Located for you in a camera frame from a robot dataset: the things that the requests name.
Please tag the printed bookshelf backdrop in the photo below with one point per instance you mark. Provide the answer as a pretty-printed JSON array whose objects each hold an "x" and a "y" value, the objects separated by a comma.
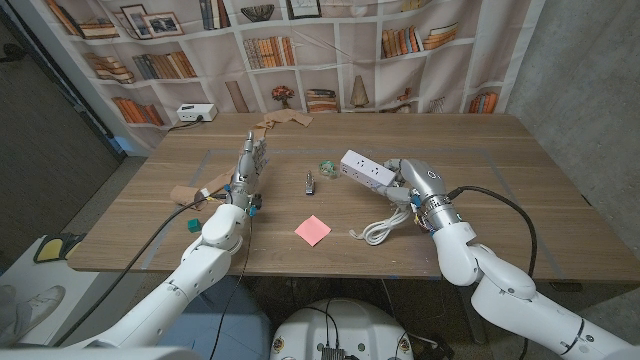
[{"x": 325, "y": 75}]

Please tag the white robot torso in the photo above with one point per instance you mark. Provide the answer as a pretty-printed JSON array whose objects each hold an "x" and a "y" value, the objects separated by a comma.
[{"x": 345, "y": 325}]

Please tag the clear tape roll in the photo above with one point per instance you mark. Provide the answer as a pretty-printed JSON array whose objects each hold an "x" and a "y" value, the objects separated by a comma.
[{"x": 328, "y": 171}]

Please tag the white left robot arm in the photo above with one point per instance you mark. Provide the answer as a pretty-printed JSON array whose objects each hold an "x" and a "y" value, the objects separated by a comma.
[{"x": 200, "y": 270}]

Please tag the pink sticky note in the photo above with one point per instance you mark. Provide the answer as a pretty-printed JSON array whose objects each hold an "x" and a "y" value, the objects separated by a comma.
[{"x": 313, "y": 230}]

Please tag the white socket box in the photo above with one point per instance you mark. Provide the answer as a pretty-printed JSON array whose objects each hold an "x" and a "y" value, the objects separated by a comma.
[{"x": 196, "y": 112}]

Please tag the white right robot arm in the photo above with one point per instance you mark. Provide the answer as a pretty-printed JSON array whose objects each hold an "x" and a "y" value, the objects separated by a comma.
[{"x": 505, "y": 295}]

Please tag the white power strip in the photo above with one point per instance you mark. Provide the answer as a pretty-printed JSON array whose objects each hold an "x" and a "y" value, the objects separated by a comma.
[{"x": 367, "y": 170}]

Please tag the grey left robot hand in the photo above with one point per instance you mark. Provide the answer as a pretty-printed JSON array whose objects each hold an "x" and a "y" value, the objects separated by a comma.
[{"x": 248, "y": 167}]

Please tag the white sneaker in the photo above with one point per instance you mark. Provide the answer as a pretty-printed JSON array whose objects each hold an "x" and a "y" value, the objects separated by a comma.
[{"x": 32, "y": 310}]

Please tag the beige nylon stocking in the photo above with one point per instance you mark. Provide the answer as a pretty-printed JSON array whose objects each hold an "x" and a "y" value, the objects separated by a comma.
[{"x": 287, "y": 117}]

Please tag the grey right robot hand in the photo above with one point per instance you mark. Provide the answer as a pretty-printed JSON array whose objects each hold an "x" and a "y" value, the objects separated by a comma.
[{"x": 425, "y": 182}]

